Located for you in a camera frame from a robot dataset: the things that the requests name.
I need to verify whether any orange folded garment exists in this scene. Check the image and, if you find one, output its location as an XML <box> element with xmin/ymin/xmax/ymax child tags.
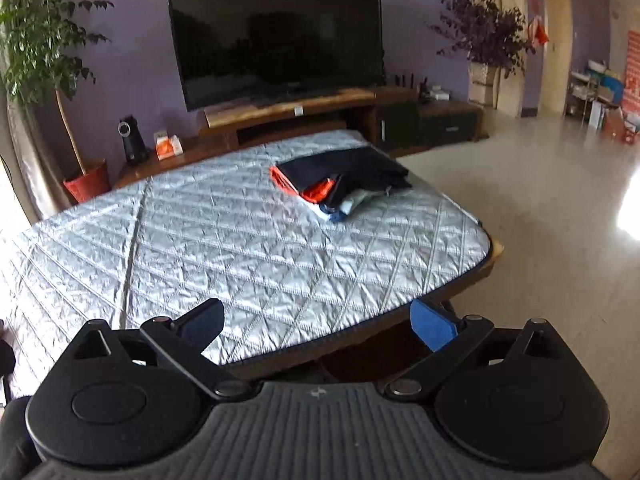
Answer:
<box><xmin>269</xmin><ymin>166</ymin><xmax>336</xmax><ymax>205</ymax></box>

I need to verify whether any black television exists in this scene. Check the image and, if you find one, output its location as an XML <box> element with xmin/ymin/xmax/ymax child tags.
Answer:
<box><xmin>168</xmin><ymin>0</ymin><xmax>384</xmax><ymax>110</ymax></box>

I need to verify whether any potted tree plant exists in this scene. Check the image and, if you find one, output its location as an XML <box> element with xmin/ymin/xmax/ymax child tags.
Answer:
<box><xmin>1</xmin><ymin>0</ymin><xmax>114</xmax><ymax>174</ymax></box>

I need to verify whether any black speaker device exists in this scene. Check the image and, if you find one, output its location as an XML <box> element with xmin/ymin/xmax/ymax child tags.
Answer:
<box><xmin>117</xmin><ymin>115</ymin><xmax>149</xmax><ymax>167</ymax></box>

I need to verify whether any blue folded garment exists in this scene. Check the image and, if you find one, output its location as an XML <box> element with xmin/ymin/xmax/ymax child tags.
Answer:
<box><xmin>319</xmin><ymin>204</ymin><xmax>348</xmax><ymax>223</ymax></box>

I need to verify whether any grey quilted bed cover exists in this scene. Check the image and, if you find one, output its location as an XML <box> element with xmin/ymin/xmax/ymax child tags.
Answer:
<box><xmin>1</xmin><ymin>130</ymin><xmax>492</xmax><ymax>396</ymax></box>

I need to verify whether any orange tissue pack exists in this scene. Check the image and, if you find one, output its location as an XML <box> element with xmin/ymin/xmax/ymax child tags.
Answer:
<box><xmin>154</xmin><ymin>130</ymin><xmax>183</xmax><ymax>160</ymax></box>

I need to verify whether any red plant pot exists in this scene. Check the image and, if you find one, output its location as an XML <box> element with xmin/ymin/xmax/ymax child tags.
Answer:
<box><xmin>63</xmin><ymin>159</ymin><xmax>111</xmax><ymax>204</ymax></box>

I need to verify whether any grey curtain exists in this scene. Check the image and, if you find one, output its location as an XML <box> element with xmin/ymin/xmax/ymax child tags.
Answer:
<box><xmin>1</xmin><ymin>54</ymin><xmax>72</xmax><ymax>224</ymax></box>

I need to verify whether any dark purple potted plant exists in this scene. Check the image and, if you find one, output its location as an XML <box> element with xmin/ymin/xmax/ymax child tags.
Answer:
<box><xmin>430</xmin><ymin>0</ymin><xmax>535</xmax><ymax>117</ymax></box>

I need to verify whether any wooden tv stand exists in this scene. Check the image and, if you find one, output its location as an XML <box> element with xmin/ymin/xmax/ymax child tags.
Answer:
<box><xmin>115</xmin><ymin>87</ymin><xmax>485</xmax><ymax>188</ymax></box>

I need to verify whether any cluttered storage rack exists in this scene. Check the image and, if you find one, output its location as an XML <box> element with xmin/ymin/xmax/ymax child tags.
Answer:
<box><xmin>564</xmin><ymin>60</ymin><xmax>639</xmax><ymax>145</ymax></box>

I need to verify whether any dark navy garment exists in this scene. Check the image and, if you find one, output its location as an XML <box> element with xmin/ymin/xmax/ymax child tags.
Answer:
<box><xmin>273</xmin><ymin>145</ymin><xmax>408</xmax><ymax>200</ymax></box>

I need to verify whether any light blue folded cloth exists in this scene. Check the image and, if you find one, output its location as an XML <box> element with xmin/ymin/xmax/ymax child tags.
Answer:
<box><xmin>305</xmin><ymin>187</ymin><xmax>394</xmax><ymax>222</ymax></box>

